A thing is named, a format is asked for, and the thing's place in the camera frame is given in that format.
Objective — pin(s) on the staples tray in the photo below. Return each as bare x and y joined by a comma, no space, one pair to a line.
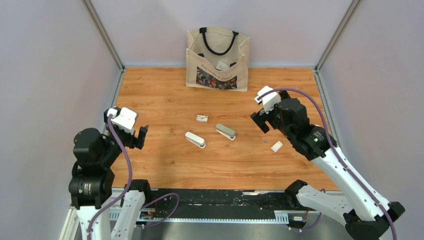
276,146

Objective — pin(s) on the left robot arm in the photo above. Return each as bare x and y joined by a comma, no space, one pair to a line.
96,172

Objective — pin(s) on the white stapler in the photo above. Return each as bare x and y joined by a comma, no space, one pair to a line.
195,139

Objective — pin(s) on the white staples box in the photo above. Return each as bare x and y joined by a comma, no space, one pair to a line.
202,118

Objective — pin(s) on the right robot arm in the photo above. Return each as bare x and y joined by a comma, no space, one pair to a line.
363,211

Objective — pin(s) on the grey stapler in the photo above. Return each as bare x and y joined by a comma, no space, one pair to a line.
225,131

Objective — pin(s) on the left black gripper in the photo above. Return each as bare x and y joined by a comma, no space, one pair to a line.
133,141

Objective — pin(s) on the beige canvas tote bag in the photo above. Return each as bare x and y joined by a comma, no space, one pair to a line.
217,58

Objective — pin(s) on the aluminium frame rail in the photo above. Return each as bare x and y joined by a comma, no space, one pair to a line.
312,226

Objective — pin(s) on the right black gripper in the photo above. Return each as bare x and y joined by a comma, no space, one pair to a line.
260,119

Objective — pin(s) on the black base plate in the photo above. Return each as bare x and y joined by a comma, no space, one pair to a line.
220,204

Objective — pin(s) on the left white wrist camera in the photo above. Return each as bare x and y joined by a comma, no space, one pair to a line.
124,118

